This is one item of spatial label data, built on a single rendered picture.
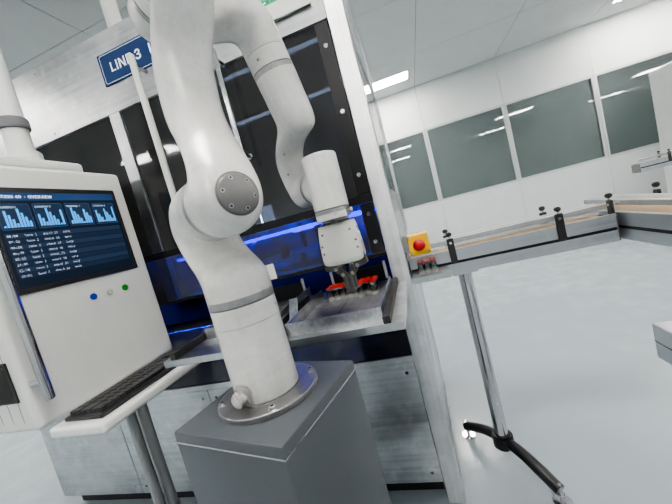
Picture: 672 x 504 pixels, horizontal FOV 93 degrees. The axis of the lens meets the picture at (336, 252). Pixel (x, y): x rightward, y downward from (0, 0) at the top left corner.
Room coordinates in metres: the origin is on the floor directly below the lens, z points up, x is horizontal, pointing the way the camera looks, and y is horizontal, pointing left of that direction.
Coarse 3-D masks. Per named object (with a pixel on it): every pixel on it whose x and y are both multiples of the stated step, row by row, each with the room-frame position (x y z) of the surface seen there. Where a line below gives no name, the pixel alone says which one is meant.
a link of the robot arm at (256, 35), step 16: (128, 0) 0.62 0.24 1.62; (224, 0) 0.65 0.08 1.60; (240, 0) 0.66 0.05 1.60; (256, 0) 0.68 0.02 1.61; (144, 16) 0.61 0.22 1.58; (224, 16) 0.66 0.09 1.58; (240, 16) 0.66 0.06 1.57; (256, 16) 0.67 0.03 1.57; (144, 32) 0.64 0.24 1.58; (224, 32) 0.67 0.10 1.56; (240, 32) 0.67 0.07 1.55; (256, 32) 0.67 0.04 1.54; (272, 32) 0.68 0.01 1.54; (240, 48) 0.70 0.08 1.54; (256, 48) 0.68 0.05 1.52; (272, 48) 0.68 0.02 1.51; (256, 64) 0.69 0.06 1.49
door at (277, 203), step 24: (288, 48) 1.17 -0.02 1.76; (312, 48) 1.15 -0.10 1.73; (240, 72) 1.22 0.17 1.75; (312, 72) 1.15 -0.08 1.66; (240, 96) 1.23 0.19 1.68; (312, 96) 1.16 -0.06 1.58; (240, 120) 1.23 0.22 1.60; (264, 120) 1.21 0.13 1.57; (336, 120) 1.14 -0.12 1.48; (264, 144) 1.22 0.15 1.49; (312, 144) 1.17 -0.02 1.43; (336, 144) 1.15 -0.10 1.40; (264, 168) 1.22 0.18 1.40; (264, 192) 1.23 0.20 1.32; (264, 216) 1.24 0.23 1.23
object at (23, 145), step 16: (0, 48) 1.12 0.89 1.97; (0, 64) 1.09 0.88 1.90; (0, 80) 1.08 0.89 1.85; (0, 96) 1.07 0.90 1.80; (16, 96) 1.11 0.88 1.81; (0, 112) 1.07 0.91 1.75; (16, 112) 1.09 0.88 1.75; (0, 128) 1.07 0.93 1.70; (16, 128) 1.08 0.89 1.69; (16, 144) 1.07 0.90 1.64; (32, 144) 1.11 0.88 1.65
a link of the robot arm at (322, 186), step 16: (304, 160) 0.74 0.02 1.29; (320, 160) 0.72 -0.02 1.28; (336, 160) 0.75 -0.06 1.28; (304, 176) 0.76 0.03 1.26; (320, 176) 0.72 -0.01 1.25; (336, 176) 0.73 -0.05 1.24; (304, 192) 0.77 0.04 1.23; (320, 192) 0.73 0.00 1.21; (336, 192) 0.73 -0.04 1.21; (320, 208) 0.73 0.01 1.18
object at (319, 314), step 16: (384, 288) 1.07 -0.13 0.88; (320, 304) 1.08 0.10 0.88; (336, 304) 1.02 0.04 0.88; (352, 304) 0.97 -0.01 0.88; (368, 304) 0.93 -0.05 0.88; (384, 304) 0.83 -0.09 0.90; (304, 320) 0.82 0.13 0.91; (320, 320) 0.80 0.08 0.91; (336, 320) 0.79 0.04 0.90; (352, 320) 0.78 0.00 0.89; (368, 320) 0.77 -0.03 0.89; (288, 336) 0.83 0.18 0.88
